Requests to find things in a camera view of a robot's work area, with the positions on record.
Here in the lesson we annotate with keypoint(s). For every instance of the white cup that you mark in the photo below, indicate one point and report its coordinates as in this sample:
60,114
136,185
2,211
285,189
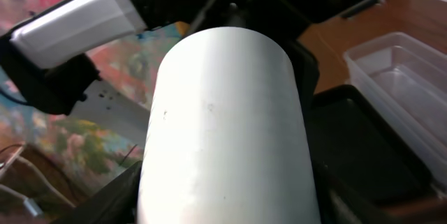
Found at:
226,140

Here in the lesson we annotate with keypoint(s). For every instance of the clear plastic bin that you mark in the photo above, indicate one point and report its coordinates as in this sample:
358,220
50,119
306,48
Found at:
405,81

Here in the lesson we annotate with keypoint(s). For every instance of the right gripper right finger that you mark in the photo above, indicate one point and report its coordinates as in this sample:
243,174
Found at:
339,203

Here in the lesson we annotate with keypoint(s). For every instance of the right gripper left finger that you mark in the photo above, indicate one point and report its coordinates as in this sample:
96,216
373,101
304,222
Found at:
116,203

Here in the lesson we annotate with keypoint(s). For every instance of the black plastic tray bin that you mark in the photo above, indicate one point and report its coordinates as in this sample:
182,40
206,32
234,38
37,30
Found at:
358,156

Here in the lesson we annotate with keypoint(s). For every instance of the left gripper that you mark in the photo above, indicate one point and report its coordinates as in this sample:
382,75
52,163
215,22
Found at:
52,90

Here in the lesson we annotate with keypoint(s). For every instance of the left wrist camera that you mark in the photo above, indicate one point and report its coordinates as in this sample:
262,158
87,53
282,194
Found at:
75,28

